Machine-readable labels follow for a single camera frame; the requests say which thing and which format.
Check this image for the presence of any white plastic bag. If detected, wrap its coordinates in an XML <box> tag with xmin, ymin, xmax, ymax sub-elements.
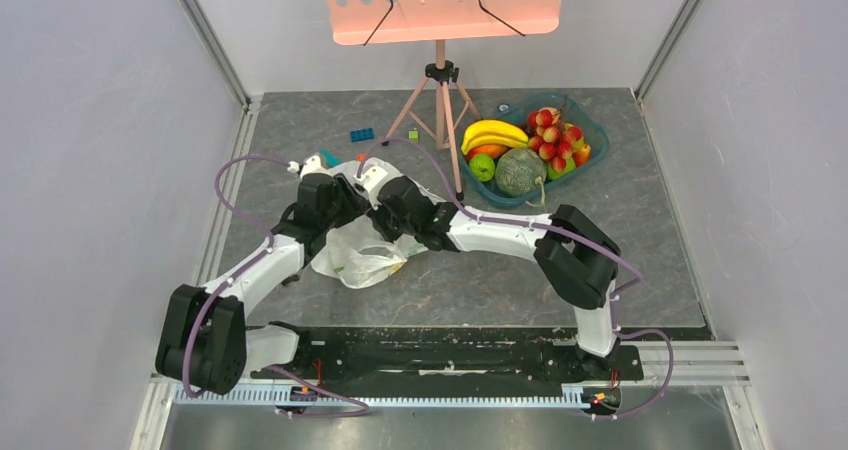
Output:
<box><xmin>309</xmin><ymin>161</ymin><xmax>426</xmax><ymax>289</ymax></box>

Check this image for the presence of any green apple fake fruit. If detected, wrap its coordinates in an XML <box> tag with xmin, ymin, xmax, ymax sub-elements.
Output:
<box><xmin>468</xmin><ymin>153</ymin><xmax>496</xmax><ymax>183</ymax></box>

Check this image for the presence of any yellow banana fake fruit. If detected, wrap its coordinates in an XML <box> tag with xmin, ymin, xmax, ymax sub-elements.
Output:
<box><xmin>460</xmin><ymin>119</ymin><xmax>529</xmax><ymax>155</ymax></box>

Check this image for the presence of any red cherry fruit cluster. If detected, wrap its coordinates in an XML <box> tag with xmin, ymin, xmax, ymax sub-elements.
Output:
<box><xmin>526</xmin><ymin>107</ymin><xmax>588</xmax><ymax>166</ymax></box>

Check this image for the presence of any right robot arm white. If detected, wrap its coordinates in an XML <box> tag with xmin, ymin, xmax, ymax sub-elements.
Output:
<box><xmin>354</xmin><ymin>176</ymin><xmax>619</xmax><ymax>378</ymax></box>

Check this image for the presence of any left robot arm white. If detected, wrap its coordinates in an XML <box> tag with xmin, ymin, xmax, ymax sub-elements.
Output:
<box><xmin>154</xmin><ymin>173</ymin><xmax>369</xmax><ymax>396</ymax></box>

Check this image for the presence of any red orange mango fake fruit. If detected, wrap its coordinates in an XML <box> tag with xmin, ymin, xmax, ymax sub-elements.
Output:
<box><xmin>465</xmin><ymin>144</ymin><xmax>511</xmax><ymax>162</ymax></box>

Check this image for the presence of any small red apple fake fruit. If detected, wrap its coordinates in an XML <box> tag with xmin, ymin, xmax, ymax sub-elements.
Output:
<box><xmin>572</xmin><ymin>144</ymin><xmax>591</xmax><ymax>167</ymax></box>

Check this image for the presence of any teal flat block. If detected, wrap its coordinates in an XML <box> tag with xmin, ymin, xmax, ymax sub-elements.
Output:
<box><xmin>320</xmin><ymin>149</ymin><xmax>341</xmax><ymax>168</ymax></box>

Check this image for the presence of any blue lego brick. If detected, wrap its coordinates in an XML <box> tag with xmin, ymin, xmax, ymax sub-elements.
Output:
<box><xmin>349</xmin><ymin>127</ymin><xmax>375</xmax><ymax>143</ymax></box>

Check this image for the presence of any green netted melon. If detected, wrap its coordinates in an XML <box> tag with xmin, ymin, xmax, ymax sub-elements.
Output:
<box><xmin>495</xmin><ymin>148</ymin><xmax>547</xmax><ymax>209</ymax></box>

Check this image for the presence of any pink music stand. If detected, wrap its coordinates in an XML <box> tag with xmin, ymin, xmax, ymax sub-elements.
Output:
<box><xmin>326</xmin><ymin>0</ymin><xmax>562</xmax><ymax>197</ymax></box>

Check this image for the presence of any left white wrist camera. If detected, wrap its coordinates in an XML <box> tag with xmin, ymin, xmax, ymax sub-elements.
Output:
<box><xmin>287</xmin><ymin>154</ymin><xmax>331</xmax><ymax>180</ymax></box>

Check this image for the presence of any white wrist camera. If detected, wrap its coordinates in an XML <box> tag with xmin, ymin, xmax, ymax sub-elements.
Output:
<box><xmin>353</xmin><ymin>165</ymin><xmax>400</xmax><ymax>209</ymax></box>
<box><xmin>287</xmin><ymin>154</ymin><xmax>331</xmax><ymax>180</ymax></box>

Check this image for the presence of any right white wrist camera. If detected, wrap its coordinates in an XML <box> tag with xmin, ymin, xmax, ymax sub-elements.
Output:
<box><xmin>353</xmin><ymin>165</ymin><xmax>400</xmax><ymax>209</ymax></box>

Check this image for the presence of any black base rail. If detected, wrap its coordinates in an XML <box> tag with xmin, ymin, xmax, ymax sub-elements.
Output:
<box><xmin>283</xmin><ymin>326</ymin><xmax>644</xmax><ymax>398</ymax></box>

